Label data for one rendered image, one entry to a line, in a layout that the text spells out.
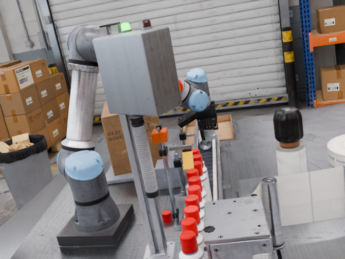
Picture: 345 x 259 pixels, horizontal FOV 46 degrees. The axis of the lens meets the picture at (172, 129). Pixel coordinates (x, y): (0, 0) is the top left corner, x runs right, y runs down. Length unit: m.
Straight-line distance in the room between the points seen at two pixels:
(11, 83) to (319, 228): 3.94
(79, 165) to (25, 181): 2.33
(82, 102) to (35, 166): 2.22
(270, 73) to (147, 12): 1.76
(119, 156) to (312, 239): 0.93
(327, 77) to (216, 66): 1.43
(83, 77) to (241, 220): 0.83
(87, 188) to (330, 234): 0.72
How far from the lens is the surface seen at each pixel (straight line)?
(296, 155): 1.23
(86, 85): 1.40
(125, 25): 1.02
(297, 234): 1.18
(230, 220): 0.75
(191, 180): 1.06
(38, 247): 1.50
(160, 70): 0.93
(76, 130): 1.42
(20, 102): 4.70
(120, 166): 1.80
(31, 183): 3.63
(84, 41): 1.31
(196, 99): 1.40
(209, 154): 1.77
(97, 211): 1.35
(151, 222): 1.21
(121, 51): 0.95
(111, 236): 1.33
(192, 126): 2.34
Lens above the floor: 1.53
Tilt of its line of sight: 17 degrees down
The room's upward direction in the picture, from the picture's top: 11 degrees counter-clockwise
